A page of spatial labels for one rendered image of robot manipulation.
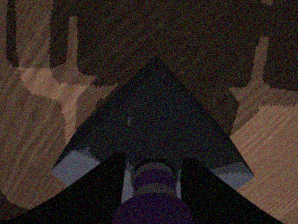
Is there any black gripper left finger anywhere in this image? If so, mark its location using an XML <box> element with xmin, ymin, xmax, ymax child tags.
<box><xmin>0</xmin><ymin>152</ymin><xmax>125</xmax><ymax>224</ymax></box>

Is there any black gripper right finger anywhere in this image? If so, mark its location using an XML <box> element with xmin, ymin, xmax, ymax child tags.
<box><xmin>180</xmin><ymin>157</ymin><xmax>283</xmax><ymax>224</ymax></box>

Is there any purple marker cap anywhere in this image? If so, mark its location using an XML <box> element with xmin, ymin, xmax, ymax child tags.
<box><xmin>112</xmin><ymin>193</ymin><xmax>194</xmax><ymax>224</ymax></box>

